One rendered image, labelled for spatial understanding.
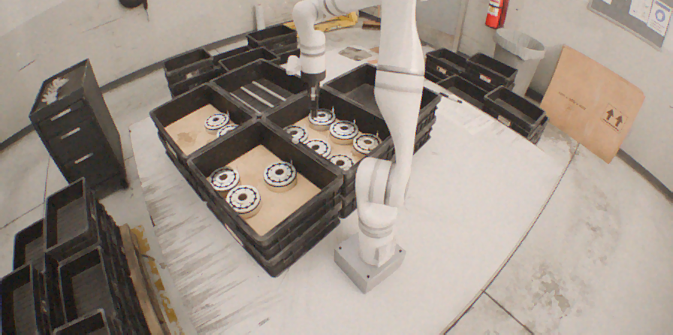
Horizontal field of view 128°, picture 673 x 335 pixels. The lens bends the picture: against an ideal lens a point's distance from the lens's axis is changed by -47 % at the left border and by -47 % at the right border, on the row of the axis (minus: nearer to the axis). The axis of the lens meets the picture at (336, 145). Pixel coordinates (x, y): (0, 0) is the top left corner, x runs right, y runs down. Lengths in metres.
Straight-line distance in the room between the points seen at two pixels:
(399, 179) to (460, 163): 0.75
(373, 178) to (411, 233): 0.47
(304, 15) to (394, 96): 0.34
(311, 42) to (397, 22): 0.33
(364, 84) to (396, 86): 0.90
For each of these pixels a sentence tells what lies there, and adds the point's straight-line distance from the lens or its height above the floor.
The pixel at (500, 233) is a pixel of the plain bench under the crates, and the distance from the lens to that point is 1.15.
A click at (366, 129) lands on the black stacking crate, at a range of 1.13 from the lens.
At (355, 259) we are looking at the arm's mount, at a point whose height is 0.79.
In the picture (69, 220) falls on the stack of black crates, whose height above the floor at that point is 0.49.
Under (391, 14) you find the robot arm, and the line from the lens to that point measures 0.57.
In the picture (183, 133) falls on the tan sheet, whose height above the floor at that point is 0.83.
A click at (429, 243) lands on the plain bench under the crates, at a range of 1.02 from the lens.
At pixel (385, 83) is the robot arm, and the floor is 1.27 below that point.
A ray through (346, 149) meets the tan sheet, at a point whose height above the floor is 0.83.
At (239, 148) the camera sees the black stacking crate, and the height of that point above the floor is 0.86.
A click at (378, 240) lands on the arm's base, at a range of 0.74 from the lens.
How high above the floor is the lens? 1.55
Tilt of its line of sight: 41 degrees down
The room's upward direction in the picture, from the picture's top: 1 degrees clockwise
